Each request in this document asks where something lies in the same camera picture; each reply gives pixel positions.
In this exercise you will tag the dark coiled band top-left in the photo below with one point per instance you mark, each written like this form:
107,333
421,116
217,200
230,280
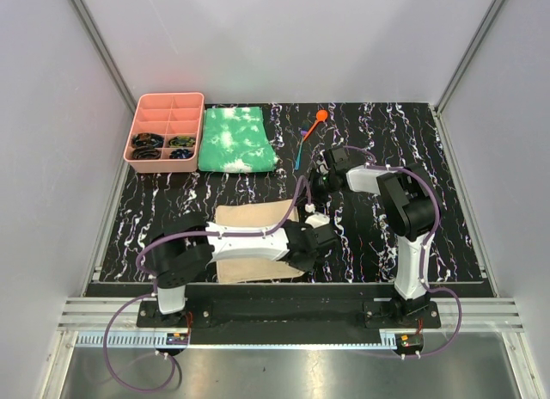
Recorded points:
147,139

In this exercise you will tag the beige cloth napkin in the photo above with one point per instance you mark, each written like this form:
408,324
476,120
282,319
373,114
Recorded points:
253,269

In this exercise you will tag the orange plastic spoon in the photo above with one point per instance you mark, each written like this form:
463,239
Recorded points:
320,116

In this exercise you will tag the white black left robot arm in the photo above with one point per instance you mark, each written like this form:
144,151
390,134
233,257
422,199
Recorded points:
177,259

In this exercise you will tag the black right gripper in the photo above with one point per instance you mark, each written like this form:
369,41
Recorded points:
319,198

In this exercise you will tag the green white tie-dye cloth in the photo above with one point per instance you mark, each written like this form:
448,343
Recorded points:
234,141

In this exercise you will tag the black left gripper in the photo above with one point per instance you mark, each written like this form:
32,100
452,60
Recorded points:
307,267

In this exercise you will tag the black marble pattern mat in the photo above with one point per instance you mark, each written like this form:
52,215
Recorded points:
396,133

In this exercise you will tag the yellow green coiled band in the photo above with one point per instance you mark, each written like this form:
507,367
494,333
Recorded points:
181,141

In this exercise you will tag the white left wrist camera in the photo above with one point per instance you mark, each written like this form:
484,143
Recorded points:
315,218

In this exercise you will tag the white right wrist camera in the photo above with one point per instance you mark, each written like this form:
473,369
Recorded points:
321,166

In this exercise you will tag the teal plastic utensil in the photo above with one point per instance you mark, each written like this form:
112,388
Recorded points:
299,155

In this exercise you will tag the blue coiled band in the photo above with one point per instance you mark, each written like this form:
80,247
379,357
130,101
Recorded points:
181,153

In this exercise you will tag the dark coiled band bottom-left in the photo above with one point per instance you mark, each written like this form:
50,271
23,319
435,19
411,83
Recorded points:
146,153

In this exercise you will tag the pink compartment tray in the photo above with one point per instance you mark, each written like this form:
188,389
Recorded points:
168,114

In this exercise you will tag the aluminium front frame rail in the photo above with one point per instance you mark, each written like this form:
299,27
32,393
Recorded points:
114,321

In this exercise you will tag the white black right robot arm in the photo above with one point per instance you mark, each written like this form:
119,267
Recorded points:
413,213

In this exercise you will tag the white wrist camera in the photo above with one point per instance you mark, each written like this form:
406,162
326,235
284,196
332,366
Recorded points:
315,218
321,166

